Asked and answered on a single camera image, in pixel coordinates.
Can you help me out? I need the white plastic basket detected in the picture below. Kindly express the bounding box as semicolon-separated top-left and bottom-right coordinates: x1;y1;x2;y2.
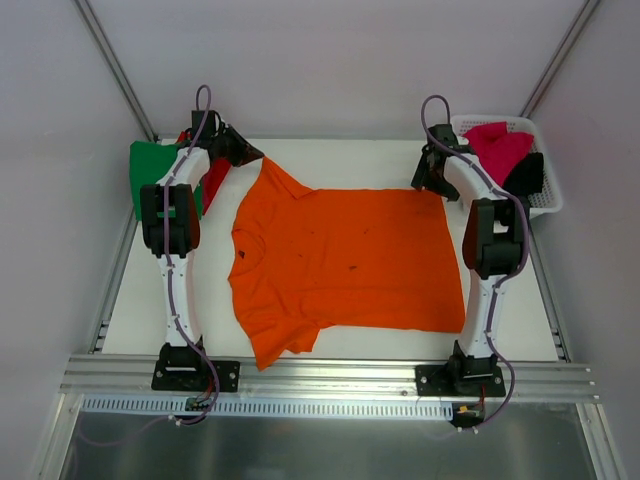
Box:
451;115;563;217

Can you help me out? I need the red folded t shirt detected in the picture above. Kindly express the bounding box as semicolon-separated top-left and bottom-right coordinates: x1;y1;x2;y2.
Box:
173;137;231;218

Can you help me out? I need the magenta t shirt in basket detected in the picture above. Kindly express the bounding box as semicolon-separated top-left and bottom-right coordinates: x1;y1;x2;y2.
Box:
463;121;534;187

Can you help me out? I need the black t shirt in basket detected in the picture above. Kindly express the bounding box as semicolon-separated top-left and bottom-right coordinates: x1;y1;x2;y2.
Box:
502;152;545;197

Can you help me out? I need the orange t shirt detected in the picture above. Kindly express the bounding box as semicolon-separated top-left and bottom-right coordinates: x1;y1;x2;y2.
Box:
229;159;465;370

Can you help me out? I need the aluminium mounting rail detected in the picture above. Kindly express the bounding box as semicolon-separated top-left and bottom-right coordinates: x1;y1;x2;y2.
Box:
59;354;602;404

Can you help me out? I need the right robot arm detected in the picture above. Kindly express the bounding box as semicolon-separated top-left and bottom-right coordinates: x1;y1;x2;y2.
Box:
411;124;529;398

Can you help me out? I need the white slotted cable duct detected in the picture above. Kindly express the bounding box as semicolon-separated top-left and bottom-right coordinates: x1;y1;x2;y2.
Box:
82;395;453;421

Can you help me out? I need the green folded t shirt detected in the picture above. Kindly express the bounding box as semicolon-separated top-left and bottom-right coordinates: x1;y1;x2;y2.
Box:
129;141;210;222

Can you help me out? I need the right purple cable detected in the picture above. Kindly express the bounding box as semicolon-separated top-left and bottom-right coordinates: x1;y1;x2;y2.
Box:
420;94;532;441

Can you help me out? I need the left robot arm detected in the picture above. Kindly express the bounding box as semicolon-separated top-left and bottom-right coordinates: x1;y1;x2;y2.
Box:
139;108;263;390

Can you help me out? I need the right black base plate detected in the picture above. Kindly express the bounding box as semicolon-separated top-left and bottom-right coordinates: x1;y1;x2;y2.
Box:
414;364;506;398

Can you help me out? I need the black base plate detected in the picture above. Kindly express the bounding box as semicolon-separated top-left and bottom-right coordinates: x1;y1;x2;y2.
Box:
414;364;506;398
151;360;240;393

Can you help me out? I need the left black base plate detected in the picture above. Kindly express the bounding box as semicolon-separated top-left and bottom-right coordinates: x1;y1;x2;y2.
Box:
151;360;240;393

